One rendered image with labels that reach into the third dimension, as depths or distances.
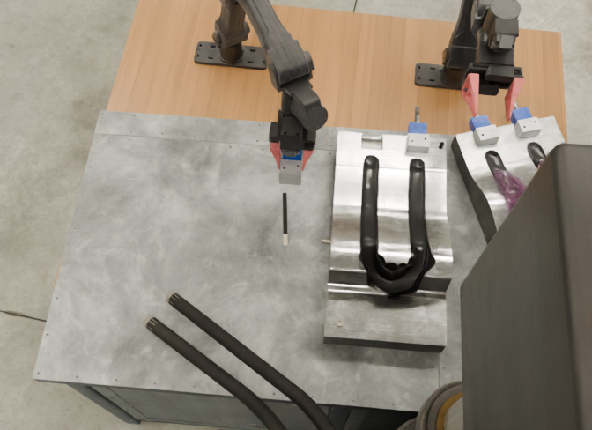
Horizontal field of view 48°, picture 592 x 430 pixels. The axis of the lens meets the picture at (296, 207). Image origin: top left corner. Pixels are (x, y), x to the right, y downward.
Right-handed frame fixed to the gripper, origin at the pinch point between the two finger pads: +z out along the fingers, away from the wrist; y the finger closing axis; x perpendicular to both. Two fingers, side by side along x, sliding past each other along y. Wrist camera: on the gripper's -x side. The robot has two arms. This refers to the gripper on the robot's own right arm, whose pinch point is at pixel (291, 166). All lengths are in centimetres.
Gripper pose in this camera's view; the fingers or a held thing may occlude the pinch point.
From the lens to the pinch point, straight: 151.4
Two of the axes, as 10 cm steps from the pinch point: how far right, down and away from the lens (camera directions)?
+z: -0.5, 8.0, 6.0
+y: 10.0, 0.8, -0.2
